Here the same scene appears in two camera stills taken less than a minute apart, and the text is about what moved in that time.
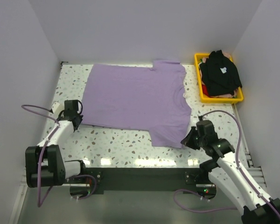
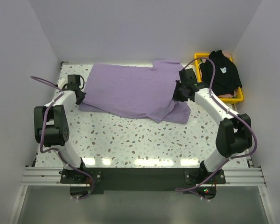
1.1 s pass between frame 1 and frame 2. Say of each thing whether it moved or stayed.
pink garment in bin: stayed
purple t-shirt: moved
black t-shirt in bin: stayed
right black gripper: moved
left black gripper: moved
